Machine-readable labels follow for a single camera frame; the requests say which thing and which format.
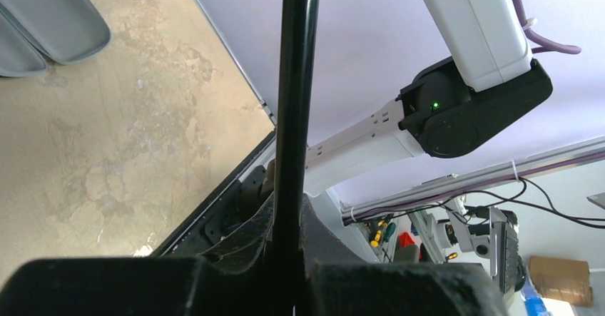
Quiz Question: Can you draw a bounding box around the grey umbrella case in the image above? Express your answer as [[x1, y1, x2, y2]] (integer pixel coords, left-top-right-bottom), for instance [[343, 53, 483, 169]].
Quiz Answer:
[[1, 0, 112, 78]]

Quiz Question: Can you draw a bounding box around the aluminium frame rail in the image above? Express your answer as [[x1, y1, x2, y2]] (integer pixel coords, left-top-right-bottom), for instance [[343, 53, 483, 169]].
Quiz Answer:
[[341, 136, 604, 225]]

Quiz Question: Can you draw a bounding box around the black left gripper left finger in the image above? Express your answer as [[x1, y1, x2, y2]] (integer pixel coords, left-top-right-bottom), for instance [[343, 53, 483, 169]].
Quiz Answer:
[[1, 257, 272, 315]]

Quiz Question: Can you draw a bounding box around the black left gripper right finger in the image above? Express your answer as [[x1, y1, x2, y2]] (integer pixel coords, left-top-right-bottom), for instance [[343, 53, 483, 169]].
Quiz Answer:
[[306, 263, 508, 315]]

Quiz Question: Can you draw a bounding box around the pink and black folding umbrella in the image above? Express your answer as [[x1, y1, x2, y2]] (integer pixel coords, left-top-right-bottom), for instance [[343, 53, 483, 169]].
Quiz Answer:
[[270, 0, 319, 315]]

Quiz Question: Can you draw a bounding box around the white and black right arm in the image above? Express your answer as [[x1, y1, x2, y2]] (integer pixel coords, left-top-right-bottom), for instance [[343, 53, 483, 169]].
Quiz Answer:
[[303, 0, 553, 196]]

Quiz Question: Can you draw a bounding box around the background robot equipment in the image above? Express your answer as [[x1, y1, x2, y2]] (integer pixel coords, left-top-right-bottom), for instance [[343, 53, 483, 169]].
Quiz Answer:
[[408, 195, 527, 301]]

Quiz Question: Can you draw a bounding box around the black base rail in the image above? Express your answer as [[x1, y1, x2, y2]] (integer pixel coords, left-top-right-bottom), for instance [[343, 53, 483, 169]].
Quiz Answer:
[[151, 131, 276, 257]]

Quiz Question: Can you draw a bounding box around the cardboard box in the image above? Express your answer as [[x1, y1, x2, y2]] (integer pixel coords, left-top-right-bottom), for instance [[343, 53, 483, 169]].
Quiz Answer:
[[527, 256, 594, 307]]

